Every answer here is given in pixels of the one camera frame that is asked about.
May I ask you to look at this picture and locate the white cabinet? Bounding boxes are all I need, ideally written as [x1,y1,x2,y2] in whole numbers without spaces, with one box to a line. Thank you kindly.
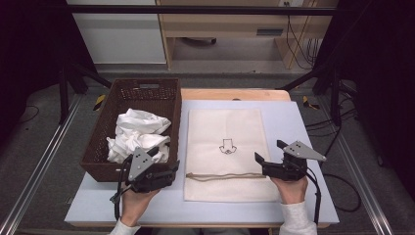
[66,0,167,65]

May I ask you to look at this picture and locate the pale grey table board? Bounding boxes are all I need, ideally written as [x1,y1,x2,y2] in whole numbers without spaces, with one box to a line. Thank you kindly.
[64,99,341,227]

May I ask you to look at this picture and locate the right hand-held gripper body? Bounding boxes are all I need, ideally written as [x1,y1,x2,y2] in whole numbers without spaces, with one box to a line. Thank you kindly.
[262,140,328,182]

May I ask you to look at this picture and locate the cream drawstring bag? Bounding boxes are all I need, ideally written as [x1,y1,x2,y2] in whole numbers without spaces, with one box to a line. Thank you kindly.
[183,108,282,204]

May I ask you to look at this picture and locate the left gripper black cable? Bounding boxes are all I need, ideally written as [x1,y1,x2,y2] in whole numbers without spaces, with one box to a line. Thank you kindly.
[110,156,133,221]

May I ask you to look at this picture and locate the black floor cables bundle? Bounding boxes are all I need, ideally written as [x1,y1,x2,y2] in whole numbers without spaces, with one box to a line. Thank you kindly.
[304,107,358,158]

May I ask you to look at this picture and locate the aluminium floor rail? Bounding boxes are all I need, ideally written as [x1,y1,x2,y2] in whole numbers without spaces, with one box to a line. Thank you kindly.
[0,94,83,235]
[316,97,394,235]

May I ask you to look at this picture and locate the brown woven basket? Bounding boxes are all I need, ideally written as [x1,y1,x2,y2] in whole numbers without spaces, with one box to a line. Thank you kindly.
[79,77,183,183]

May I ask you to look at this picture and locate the person's left hand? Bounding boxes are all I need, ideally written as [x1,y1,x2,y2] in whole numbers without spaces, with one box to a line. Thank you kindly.
[120,188,161,228]

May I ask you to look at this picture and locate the light wooden desk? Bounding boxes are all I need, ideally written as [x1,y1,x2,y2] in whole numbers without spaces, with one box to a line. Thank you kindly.
[156,0,340,71]

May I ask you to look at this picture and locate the thin black floor cable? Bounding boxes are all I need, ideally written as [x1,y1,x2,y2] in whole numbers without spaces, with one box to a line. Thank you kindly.
[18,104,41,125]

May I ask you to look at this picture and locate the black metal stand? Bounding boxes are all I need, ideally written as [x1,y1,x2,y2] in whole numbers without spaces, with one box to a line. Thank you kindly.
[276,63,359,127]
[58,61,113,125]

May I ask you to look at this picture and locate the person's right hand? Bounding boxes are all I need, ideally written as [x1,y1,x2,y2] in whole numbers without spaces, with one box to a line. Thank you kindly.
[270,175,309,206]

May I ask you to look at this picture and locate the black curtain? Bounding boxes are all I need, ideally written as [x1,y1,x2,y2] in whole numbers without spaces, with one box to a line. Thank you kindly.
[314,0,415,200]
[0,0,99,148]

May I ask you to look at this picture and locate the hanging desk cables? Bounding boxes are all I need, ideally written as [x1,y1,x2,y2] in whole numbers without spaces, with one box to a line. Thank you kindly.
[284,1,324,71]

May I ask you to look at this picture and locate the yellow black floor tape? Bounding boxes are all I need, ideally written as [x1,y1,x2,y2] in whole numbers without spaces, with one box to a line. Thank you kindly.
[301,95,321,111]
[92,94,107,112]

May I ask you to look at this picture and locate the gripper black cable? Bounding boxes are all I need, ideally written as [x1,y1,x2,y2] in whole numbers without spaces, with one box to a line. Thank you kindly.
[110,156,133,221]
[305,167,323,227]

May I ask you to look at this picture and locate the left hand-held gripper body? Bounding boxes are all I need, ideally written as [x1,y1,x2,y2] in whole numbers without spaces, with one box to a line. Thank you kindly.
[125,146,179,194]

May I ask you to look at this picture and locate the black floor cable loop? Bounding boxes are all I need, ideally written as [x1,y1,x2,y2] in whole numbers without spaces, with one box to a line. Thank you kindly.
[322,172,363,213]

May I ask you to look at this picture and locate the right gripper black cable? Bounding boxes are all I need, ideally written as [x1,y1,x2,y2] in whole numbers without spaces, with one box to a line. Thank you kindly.
[305,167,323,227]

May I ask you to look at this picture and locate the black horizontal bar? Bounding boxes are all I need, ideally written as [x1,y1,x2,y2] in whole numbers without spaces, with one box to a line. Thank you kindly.
[64,4,341,17]

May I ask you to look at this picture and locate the white cloth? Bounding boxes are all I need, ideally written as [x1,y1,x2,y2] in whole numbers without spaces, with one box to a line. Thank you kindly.
[106,108,172,165]

